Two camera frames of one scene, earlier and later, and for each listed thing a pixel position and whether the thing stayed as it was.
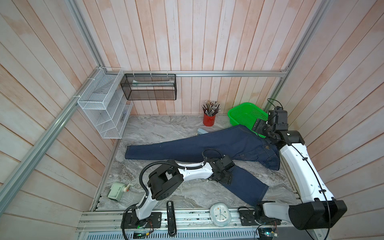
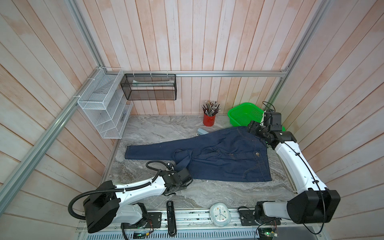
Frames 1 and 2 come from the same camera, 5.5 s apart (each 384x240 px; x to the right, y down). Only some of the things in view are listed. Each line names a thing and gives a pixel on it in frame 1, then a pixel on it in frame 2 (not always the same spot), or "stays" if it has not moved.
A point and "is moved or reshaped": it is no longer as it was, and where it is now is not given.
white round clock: [220, 214] stays
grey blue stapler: [201, 131] stays
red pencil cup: [209, 120] stays
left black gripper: [228, 178] to [181, 187]
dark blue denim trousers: [229, 151] is moved or reshaped
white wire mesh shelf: [105, 103] stays
